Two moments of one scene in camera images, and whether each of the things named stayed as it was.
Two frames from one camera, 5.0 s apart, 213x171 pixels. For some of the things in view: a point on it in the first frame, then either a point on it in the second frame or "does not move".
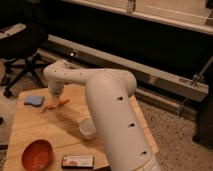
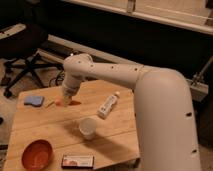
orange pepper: [57, 103] to [59, 102]
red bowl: [37, 155] does not move
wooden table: [60, 126] does not move
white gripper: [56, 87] to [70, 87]
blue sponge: [34, 100] does not move
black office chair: [20, 45] does not move
